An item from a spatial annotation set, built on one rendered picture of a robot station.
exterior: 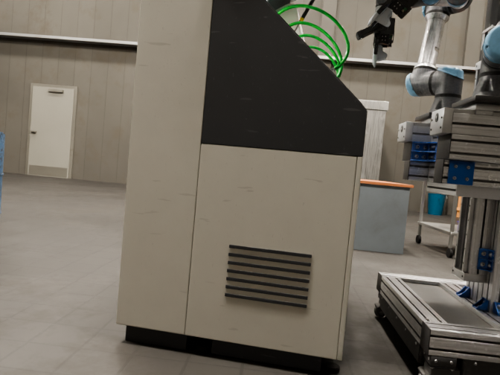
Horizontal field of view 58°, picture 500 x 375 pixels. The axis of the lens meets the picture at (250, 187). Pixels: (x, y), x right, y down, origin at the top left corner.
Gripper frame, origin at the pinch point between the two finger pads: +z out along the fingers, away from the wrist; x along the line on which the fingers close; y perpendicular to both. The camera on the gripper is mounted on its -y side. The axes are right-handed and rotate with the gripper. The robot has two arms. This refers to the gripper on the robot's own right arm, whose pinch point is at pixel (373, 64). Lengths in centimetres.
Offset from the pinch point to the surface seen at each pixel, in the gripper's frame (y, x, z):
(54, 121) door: -670, 766, -10
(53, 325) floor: -119, -42, 122
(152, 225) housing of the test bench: -77, -47, 75
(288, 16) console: -42, 23, -27
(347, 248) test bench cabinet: -5, -47, 75
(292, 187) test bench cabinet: -26, -47, 55
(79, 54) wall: -625, 776, -171
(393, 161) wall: 116, 860, 13
